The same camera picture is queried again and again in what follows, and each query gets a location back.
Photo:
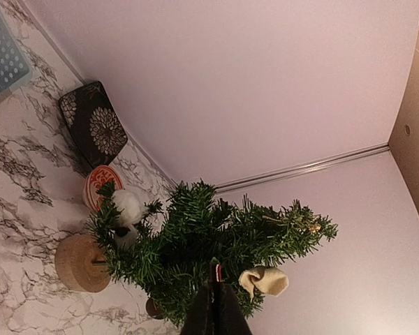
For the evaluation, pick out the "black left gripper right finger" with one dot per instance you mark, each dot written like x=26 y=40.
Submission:
x=228 y=318

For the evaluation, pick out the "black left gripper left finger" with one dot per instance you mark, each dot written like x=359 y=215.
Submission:
x=199 y=320

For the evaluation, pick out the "dark red bauble ornament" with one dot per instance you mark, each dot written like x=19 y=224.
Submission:
x=153 y=310

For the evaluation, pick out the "beige burlap bow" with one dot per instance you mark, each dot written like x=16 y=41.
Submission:
x=266 y=280

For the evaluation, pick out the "small green christmas tree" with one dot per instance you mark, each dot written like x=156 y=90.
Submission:
x=179 y=244

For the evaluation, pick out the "gold berry sprig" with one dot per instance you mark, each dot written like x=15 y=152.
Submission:
x=297 y=219

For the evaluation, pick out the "white cotton boll sprig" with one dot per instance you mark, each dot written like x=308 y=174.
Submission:
x=132 y=212

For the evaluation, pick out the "light blue perforated plastic basket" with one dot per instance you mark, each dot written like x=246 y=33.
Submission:
x=15 y=70

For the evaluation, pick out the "red berry sprig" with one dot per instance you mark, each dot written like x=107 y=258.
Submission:
x=217 y=273

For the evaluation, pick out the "right aluminium corner post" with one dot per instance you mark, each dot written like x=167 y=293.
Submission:
x=301 y=169

